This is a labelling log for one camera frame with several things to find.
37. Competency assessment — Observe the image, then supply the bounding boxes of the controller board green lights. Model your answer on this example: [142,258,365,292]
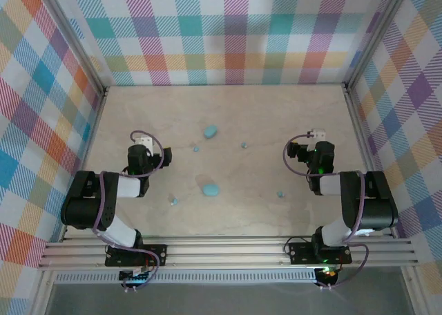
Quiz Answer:
[119,268,153,285]

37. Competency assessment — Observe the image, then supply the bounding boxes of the controller board orange part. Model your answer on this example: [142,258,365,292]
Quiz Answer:
[314,267,338,285]

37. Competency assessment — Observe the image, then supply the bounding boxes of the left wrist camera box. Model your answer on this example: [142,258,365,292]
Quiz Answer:
[135,136,153,154]

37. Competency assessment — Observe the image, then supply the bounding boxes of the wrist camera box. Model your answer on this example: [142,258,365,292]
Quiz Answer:
[308,128,327,144]
[135,136,153,154]

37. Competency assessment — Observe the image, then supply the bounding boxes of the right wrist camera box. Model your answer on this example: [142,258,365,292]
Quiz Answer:
[308,128,327,144]

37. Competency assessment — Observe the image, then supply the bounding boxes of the aluminium side rail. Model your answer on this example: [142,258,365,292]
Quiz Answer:
[58,86,108,243]
[343,85,398,240]

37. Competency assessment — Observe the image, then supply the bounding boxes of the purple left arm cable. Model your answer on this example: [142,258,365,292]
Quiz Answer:
[92,130,166,292]

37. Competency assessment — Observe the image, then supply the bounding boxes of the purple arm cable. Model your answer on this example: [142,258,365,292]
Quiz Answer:
[282,133,369,292]
[92,130,166,292]

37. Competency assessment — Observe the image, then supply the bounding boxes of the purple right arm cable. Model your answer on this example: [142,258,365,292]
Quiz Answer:
[282,133,369,292]

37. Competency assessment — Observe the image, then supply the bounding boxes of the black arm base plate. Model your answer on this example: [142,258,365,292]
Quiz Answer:
[287,241,354,265]
[104,244,169,268]

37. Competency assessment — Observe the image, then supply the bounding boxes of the wide aluminium base rail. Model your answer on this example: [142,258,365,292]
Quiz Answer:
[37,236,419,270]

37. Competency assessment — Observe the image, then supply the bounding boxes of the aluminium corner post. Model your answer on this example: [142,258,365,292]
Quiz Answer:
[34,0,108,98]
[343,0,417,94]

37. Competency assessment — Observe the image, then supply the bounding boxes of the slotted white cable duct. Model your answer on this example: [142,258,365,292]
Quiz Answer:
[55,271,318,285]

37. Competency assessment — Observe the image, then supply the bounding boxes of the aluminium frame leg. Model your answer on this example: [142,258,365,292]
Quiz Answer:
[400,268,427,315]
[29,269,58,315]

